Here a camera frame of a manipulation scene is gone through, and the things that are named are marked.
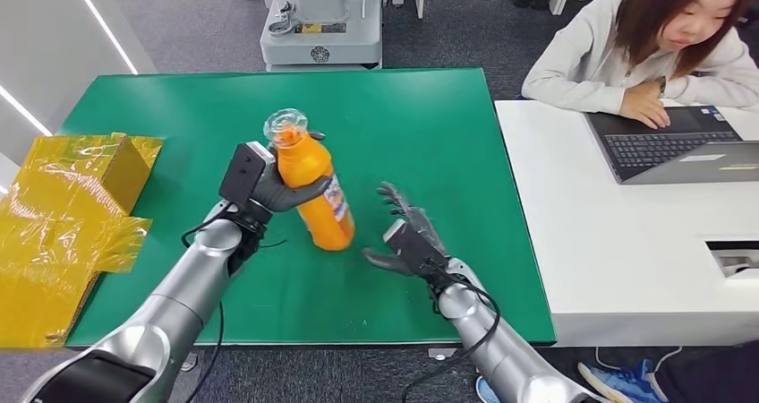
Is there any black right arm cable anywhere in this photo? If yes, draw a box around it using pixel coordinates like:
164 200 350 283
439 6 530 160
400 260 503 403

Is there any grey laptop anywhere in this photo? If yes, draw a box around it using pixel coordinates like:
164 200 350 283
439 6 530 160
584 104 759 186

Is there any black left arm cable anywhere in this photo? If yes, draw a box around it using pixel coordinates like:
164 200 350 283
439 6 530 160
180 201 289 403

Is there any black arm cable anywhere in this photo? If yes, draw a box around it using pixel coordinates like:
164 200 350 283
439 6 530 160
400 260 503 403
180 201 289 403

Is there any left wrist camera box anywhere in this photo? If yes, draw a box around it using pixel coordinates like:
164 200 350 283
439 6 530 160
218 141 277 210

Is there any person's right hand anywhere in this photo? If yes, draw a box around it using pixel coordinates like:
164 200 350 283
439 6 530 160
618 78 672 131

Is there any person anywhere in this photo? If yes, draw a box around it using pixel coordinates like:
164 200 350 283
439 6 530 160
521 0 759 132

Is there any white desk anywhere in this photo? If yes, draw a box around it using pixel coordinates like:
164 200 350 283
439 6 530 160
494 99 759 348

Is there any yellow taped cardboard box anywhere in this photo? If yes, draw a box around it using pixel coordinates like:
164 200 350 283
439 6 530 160
0 131 165 350

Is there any orange detergent bottle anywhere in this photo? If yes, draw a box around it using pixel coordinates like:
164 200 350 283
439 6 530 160
263 107 356 253

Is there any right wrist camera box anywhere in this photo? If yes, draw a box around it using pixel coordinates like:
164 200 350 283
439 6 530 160
383 219 447 278

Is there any white machine base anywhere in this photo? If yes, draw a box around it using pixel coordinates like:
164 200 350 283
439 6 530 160
259 0 384 73

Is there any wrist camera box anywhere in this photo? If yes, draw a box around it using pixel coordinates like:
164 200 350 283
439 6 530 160
383 219 447 278
218 141 277 210

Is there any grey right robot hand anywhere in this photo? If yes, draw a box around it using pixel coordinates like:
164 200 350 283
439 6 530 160
362 182 449 278

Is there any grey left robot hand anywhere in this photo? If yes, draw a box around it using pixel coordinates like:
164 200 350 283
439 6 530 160
252 130 334 215

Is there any blue shoe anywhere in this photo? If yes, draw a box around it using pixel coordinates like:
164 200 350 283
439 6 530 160
577 357 670 403
473 375 503 403

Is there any green table mat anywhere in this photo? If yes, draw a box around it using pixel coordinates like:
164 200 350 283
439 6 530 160
59 67 558 348

